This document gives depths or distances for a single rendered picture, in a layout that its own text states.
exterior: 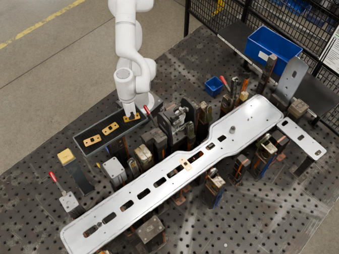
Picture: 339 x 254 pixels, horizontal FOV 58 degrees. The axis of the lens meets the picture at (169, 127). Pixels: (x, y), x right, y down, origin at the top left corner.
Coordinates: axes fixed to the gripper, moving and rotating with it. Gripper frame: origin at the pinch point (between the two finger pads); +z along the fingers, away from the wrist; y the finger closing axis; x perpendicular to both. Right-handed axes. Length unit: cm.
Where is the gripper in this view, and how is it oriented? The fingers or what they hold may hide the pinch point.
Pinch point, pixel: (130, 114)
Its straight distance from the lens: 160.6
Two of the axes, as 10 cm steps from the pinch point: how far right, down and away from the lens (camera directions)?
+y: 3.2, 8.1, -5.0
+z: 0.0, 5.3, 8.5
